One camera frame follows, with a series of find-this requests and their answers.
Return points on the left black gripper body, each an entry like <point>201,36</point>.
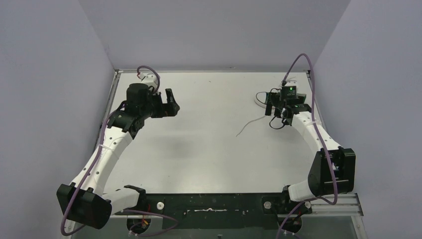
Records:
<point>159,110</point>

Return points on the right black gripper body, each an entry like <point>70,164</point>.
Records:
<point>269,100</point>

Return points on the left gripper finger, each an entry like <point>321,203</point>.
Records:
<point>172,109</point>
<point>170,96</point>

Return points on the white shoelace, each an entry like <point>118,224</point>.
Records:
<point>254,123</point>

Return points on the green canvas sneaker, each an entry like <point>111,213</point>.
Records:
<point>260,99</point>

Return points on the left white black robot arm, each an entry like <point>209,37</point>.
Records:
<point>84,200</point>

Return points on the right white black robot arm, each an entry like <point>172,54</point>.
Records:
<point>333,168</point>

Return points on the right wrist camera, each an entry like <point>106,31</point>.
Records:
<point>288,92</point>

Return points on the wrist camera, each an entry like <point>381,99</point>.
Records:
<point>148,79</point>
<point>288,92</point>

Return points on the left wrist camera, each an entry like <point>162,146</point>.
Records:
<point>148,79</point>

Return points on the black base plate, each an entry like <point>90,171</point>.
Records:
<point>225,211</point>

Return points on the aluminium front rail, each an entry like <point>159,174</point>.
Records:
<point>348,205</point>

